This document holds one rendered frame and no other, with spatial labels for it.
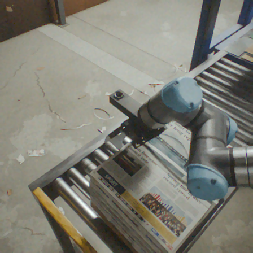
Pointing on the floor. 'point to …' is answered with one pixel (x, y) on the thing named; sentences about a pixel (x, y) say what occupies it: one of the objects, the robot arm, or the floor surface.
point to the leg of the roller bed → (66, 245)
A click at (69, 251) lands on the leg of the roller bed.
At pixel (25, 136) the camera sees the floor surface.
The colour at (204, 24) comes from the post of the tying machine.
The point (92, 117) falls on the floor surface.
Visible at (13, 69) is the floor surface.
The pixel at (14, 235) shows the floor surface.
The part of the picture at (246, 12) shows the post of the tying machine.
